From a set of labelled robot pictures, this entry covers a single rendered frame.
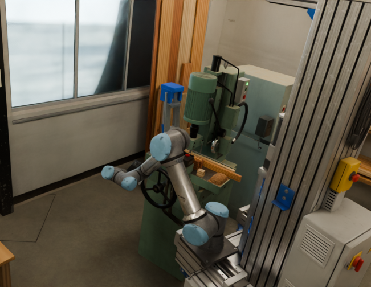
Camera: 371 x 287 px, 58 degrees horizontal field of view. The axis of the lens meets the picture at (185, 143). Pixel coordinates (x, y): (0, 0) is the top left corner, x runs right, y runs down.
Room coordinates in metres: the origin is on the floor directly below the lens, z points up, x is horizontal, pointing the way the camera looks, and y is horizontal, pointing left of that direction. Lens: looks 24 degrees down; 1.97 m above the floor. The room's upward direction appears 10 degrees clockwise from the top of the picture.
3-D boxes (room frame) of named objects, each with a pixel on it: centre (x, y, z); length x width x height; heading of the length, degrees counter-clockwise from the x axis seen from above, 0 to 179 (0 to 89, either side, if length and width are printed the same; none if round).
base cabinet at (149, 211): (2.22, -0.10, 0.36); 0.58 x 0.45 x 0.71; 151
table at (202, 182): (2.00, -0.03, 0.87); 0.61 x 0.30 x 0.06; 61
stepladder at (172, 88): (3.02, 0.16, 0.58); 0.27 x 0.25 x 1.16; 58
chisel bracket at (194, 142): (2.14, -0.06, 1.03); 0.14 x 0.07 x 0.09; 151
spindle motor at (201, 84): (2.12, -0.04, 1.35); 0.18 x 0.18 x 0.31
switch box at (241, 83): (2.33, -0.32, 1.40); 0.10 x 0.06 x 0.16; 151
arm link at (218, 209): (1.37, -0.21, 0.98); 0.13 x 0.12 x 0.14; 148
